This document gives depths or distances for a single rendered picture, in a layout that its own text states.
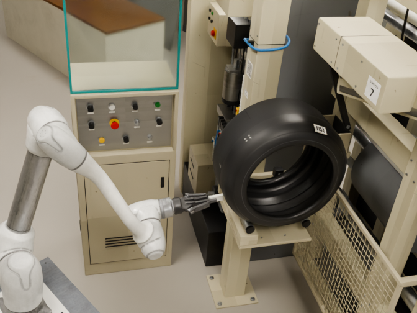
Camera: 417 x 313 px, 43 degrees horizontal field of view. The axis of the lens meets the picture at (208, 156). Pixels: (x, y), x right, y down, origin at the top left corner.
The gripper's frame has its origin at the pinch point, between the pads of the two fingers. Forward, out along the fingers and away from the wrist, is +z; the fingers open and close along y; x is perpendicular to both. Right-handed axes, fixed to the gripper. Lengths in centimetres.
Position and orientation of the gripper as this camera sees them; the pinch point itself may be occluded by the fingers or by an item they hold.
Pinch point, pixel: (216, 198)
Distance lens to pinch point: 242.0
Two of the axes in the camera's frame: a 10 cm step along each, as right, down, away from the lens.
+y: -2.3, -5.5, 8.0
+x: 0.5, 8.1, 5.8
